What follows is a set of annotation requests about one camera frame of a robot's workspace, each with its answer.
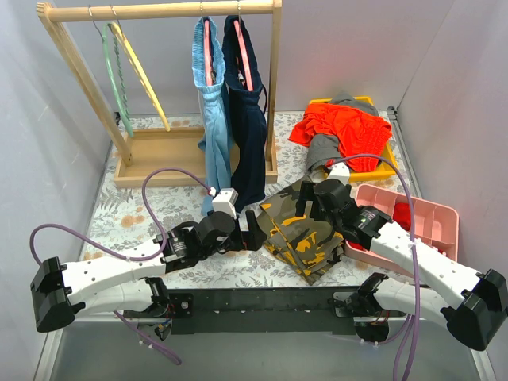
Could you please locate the pink divided organizer tray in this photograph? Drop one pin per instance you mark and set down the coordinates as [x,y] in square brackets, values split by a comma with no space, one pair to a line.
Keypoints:
[435,224]

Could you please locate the orange mesh shorts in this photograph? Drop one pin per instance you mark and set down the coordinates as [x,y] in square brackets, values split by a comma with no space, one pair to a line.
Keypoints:
[358,132]

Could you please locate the pink hanger under navy shorts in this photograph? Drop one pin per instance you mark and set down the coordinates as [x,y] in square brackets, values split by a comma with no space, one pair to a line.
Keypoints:
[244,55]

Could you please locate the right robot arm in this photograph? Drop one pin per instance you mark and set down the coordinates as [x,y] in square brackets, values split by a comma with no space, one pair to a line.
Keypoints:
[470,304]

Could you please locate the red cloth in organizer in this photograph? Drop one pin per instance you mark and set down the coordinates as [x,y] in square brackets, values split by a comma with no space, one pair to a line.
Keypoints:
[402,215]

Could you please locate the yellow plastic hanger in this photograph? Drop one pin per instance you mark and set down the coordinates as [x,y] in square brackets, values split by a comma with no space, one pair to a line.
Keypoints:
[141,75]

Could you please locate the grey shorts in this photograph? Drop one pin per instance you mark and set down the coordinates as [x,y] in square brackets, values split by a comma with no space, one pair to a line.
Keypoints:
[325,148]

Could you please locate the yellow plastic tray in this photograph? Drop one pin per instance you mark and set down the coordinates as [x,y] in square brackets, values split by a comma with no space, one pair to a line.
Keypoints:
[384,170]

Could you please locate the wooden clothes rack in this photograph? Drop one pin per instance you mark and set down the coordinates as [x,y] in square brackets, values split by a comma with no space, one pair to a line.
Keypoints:
[150,149]

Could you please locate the navy blue shorts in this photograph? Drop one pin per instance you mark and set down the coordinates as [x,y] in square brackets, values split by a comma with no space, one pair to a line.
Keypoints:
[249,126]

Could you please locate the green plastic hanger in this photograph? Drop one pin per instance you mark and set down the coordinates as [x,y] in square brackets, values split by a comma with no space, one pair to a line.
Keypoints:
[111,52]

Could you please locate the pink hanger under blue shorts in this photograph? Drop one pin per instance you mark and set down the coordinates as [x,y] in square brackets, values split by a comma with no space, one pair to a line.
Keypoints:
[207,52]

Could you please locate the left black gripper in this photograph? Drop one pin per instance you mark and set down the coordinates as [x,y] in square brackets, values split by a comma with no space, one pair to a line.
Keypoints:
[242,234]

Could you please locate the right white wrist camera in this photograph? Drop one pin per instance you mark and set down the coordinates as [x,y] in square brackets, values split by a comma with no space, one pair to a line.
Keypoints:
[339,171]

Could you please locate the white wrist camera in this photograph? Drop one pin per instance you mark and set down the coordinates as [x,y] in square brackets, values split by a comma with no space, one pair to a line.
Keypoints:
[339,171]
[224,202]

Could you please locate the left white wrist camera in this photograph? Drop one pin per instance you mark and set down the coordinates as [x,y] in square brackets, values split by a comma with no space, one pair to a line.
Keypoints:
[224,202]

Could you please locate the light blue shorts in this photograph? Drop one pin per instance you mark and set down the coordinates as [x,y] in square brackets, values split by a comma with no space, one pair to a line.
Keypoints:
[217,140]

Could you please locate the camouflage shorts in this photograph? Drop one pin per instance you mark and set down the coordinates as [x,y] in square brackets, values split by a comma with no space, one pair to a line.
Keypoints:
[309,247]

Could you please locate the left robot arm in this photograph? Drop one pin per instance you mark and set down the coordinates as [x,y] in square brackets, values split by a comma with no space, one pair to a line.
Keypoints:
[61,292]

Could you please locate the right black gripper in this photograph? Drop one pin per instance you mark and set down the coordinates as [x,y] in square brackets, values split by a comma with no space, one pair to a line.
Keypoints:
[310,197]

